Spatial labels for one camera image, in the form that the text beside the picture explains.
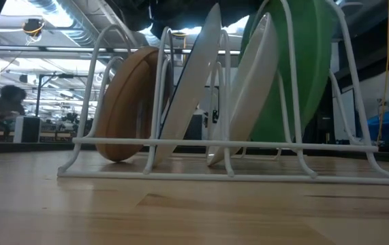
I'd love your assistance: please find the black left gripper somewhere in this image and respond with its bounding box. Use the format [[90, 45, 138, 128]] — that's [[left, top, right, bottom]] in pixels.
[[105, 0, 262, 39]]

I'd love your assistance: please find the blue patterned plate white underside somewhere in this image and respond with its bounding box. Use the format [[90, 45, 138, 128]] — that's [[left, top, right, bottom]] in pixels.
[[153, 2, 223, 167]]

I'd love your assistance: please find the brown wooden plate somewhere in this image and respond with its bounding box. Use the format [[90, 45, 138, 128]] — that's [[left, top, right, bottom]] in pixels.
[[94, 46, 174, 163]]

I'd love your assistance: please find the green bowl white inside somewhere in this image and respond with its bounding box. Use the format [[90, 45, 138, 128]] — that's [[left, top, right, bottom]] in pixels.
[[238, 0, 338, 144]]

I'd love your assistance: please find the black display stand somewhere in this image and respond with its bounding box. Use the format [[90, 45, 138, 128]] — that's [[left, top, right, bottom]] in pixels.
[[301, 81, 334, 144]]

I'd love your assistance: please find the white board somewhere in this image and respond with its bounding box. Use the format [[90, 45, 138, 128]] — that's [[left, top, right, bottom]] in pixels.
[[332, 88, 358, 140]]

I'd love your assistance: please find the person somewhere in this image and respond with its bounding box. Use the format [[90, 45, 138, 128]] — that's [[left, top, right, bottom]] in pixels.
[[0, 84, 27, 118]]

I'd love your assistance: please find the white and black box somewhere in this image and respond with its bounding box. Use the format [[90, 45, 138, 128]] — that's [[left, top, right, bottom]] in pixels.
[[12, 115, 42, 144]]

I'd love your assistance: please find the dark shelf unit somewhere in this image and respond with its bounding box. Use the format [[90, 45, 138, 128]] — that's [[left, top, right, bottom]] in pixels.
[[330, 0, 389, 82]]

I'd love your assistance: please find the black ceiling fixture orange cable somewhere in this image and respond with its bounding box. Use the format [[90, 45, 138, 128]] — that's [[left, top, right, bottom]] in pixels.
[[22, 17, 46, 38]]

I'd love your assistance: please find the white wire dish rack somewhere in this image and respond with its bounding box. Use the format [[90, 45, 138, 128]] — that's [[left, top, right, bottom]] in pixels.
[[57, 0, 389, 186]]

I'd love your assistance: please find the yellow hanging cable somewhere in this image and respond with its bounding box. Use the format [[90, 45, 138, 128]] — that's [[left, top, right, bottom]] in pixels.
[[374, 0, 389, 152]]

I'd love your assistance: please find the black table frame rail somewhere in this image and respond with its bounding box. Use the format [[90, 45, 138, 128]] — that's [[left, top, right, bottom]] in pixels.
[[0, 141, 389, 163]]

